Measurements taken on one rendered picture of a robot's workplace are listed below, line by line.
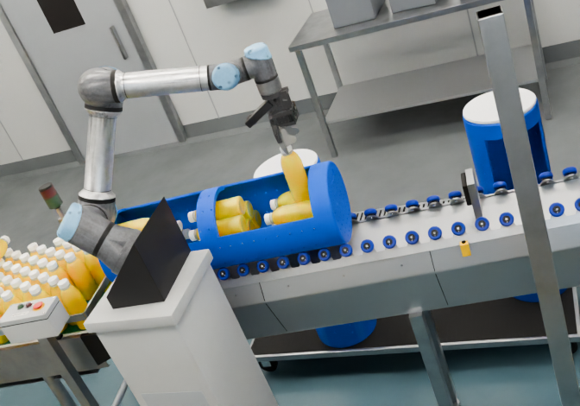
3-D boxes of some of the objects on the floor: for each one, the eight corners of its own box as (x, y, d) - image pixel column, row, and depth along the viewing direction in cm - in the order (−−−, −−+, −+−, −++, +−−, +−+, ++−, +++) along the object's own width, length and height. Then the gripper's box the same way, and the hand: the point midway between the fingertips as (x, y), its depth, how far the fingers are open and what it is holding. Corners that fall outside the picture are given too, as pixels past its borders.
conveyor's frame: (194, 493, 293) (97, 334, 253) (-107, 521, 341) (-230, 391, 300) (221, 404, 334) (141, 255, 293) (-52, 440, 381) (-153, 316, 341)
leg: (462, 437, 273) (423, 316, 244) (447, 439, 274) (406, 319, 246) (461, 425, 277) (423, 305, 249) (446, 427, 279) (406, 307, 251)
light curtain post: (598, 485, 238) (503, 12, 161) (580, 487, 239) (476, 19, 163) (595, 470, 243) (501, 4, 166) (576, 472, 245) (475, 11, 168)
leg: (460, 409, 284) (423, 290, 256) (445, 410, 286) (407, 293, 258) (459, 397, 289) (422, 280, 261) (445, 399, 291) (407, 283, 263)
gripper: (283, 94, 214) (305, 155, 223) (289, 80, 223) (309, 138, 233) (257, 101, 216) (280, 160, 226) (264, 86, 226) (285, 144, 236)
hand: (285, 148), depth 230 cm, fingers closed on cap, 4 cm apart
